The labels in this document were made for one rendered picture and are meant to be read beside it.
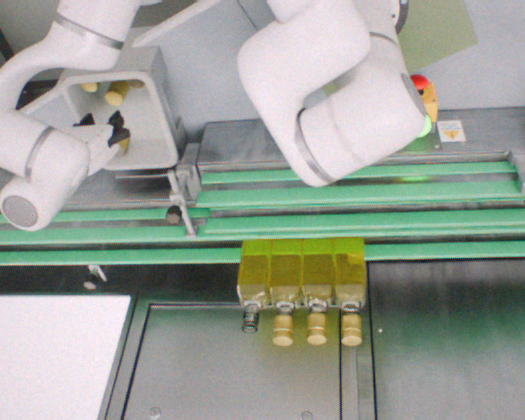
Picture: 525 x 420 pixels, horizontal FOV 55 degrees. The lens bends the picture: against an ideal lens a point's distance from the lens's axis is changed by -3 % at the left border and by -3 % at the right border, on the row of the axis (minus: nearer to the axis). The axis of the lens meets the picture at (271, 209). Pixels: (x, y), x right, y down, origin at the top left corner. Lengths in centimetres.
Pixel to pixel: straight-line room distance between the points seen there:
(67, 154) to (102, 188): 49
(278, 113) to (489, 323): 69
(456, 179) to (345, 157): 39
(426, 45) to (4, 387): 102
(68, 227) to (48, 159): 48
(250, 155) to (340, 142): 41
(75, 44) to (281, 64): 24
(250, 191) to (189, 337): 34
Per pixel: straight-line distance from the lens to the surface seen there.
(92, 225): 113
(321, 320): 90
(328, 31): 59
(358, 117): 59
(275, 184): 95
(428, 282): 117
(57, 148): 69
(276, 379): 102
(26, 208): 74
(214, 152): 101
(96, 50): 65
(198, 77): 103
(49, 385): 116
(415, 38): 89
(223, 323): 109
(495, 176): 98
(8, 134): 70
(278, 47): 60
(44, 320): 125
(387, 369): 106
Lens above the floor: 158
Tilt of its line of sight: 42 degrees down
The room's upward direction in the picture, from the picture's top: 175 degrees counter-clockwise
